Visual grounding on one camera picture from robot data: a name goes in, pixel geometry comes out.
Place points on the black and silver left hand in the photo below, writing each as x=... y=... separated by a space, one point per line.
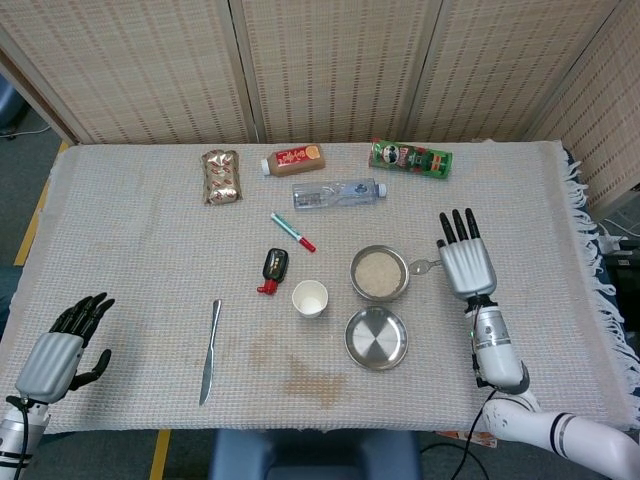
x=47 y=367

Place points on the black and silver right hand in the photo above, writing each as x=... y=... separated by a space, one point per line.
x=467 y=267

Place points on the small steel spoon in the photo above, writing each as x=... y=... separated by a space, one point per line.
x=419 y=267

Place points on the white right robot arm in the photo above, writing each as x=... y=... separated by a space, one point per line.
x=495 y=355

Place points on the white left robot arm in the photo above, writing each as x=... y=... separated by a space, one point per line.
x=20 y=435

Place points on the steel bowl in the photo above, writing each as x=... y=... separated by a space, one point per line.
x=355 y=287

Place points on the empty steel plate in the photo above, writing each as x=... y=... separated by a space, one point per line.
x=376 y=340

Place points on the white paper cup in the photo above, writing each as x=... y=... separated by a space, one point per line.
x=310 y=302

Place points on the green chips can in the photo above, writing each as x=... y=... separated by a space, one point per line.
x=410 y=159

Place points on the beige woven tablecloth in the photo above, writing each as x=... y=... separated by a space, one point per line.
x=125 y=250

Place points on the black box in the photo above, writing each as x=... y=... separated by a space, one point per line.
x=622 y=270

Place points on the clear plastic water bottle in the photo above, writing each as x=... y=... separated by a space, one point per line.
x=330 y=195

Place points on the steel table knife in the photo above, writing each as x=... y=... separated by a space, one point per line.
x=210 y=355

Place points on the green marker with red cap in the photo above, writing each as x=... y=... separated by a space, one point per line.
x=292 y=232

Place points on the black bottle with red cap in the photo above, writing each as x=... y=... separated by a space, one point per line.
x=276 y=265

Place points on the brown drink bottle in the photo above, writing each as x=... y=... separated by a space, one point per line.
x=295 y=161

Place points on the blue padded seat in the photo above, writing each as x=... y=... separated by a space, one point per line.
x=310 y=455

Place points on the bamboo folding screen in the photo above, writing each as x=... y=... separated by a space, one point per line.
x=325 y=65

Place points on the gold snack packet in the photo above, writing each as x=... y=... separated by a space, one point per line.
x=221 y=177

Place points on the blue chair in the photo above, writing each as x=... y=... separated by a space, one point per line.
x=9 y=105

